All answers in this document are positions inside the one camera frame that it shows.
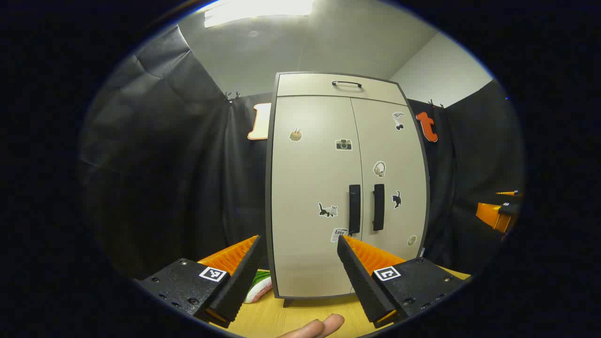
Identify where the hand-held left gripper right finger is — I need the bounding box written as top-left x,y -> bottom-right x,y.
337,235 -> 470,329

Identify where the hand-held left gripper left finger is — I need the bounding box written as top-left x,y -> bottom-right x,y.
139,235 -> 263,329

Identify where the black door handle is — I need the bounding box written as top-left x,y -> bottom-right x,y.
348,184 -> 362,234
373,184 -> 385,231

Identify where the beige cabinet door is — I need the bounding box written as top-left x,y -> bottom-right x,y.
351,97 -> 427,294
271,95 -> 364,299

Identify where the beige double-door shoe cabinet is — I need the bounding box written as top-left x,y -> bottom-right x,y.
265,71 -> 430,308

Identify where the green white red soft item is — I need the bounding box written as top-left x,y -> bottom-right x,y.
243,270 -> 274,304

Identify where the black backdrop cloth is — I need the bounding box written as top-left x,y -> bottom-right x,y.
77,26 -> 524,282

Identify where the ceiling light panel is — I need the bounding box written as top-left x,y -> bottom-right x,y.
203,0 -> 315,29

